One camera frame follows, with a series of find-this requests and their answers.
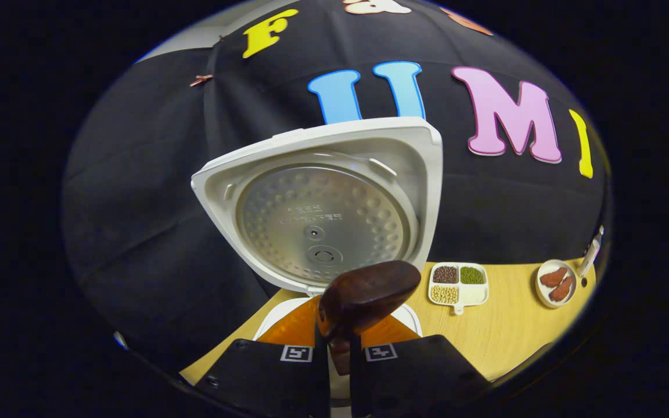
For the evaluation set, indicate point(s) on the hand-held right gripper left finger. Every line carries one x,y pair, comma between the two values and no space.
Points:
270,377

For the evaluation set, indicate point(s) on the red-brown sausage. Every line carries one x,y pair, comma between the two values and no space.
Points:
553,277
562,289

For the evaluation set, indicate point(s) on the brown wooden spoon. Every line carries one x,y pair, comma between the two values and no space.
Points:
369,290

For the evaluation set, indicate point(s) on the white rice cooker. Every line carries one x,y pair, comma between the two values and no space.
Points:
323,215

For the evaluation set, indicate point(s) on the red cloth clip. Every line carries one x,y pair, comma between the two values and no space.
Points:
201,80

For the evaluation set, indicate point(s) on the clear bottle with pink label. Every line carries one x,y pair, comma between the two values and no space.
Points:
591,252

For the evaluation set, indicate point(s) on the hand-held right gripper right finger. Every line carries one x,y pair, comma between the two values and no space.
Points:
416,377

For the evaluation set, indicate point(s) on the white divided grain dish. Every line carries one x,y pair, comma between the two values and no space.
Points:
458,284

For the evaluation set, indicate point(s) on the white round plate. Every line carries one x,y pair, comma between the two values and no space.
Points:
543,296

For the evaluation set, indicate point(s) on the black backdrop cloth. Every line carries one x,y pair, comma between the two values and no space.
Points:
137,203

